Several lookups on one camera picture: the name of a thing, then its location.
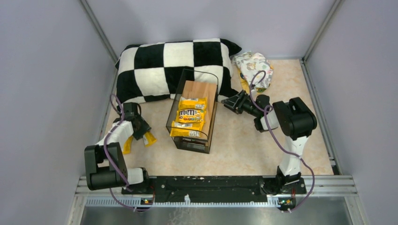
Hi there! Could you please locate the yellow candy bag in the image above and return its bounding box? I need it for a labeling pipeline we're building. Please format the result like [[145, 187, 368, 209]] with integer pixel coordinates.
[[122, 136, 133, 155], [170, 121, 204, 138], [178, 97, 207, 110], [143, 131, 157, 147]]

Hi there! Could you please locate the yellow candy bag back side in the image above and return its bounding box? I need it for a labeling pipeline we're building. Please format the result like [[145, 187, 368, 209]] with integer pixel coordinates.
[[178, 97, 207, 110]]

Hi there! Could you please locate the yellow peanut M&M bag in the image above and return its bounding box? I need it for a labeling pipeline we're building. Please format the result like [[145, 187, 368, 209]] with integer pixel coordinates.
[[176, 109, 206, 123]]

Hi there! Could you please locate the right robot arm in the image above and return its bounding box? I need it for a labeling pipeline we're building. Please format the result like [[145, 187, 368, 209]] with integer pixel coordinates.
[[221, 90, 317, 195]]

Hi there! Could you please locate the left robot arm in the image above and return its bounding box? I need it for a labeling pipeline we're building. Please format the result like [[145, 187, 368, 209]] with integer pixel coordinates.
[[84, 103, 151, 191]]

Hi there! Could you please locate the yellow candy bag on shelf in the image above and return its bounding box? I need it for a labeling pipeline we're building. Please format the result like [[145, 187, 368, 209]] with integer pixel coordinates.
[[170, 121, 204, 138]]

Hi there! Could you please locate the yellow cloth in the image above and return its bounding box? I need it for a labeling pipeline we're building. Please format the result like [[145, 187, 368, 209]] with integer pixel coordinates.
[[237, 64, 275, 94]]

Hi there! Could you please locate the patterned white cloth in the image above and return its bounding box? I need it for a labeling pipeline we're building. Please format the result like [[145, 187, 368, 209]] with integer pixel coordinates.
[[231, 51, 271, 85]]

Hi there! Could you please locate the black white checkered pillow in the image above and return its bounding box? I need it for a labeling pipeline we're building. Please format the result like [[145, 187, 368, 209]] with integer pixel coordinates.
[[115, 38, 242, 104]]

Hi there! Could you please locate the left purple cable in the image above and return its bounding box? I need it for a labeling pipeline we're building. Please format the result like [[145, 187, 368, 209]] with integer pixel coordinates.
[[103, 94, 150, 212]]

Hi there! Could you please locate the black wire shelf wooden top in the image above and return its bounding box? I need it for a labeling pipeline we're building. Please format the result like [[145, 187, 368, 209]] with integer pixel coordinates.
[[166, 69, 219, 154]]

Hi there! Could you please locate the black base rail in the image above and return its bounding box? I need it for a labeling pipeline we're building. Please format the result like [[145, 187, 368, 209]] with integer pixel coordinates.
[[122, 175, 307, 210]]

